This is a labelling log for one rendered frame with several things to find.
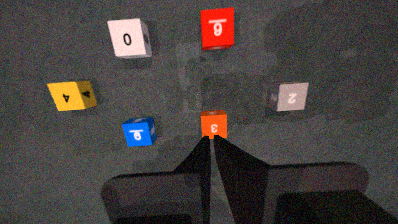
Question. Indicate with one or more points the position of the red block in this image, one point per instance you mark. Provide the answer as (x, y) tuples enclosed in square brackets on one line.
[(216, 29)]

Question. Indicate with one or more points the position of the pale pink block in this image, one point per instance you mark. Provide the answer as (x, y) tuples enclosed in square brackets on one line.
[(130, 38)]

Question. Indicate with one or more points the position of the orange block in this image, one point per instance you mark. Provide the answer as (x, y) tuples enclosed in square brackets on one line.
[(214, 123)]

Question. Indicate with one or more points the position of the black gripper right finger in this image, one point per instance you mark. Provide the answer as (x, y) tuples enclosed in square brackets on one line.
[(252, 185)]

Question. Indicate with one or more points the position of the yellow block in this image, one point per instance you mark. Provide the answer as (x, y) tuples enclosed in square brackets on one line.
[(73, 95)]

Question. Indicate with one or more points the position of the blue block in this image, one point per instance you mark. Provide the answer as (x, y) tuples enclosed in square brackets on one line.
[(140, 131)]

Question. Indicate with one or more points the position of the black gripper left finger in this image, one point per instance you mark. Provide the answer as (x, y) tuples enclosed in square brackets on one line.
[(186, 189)]

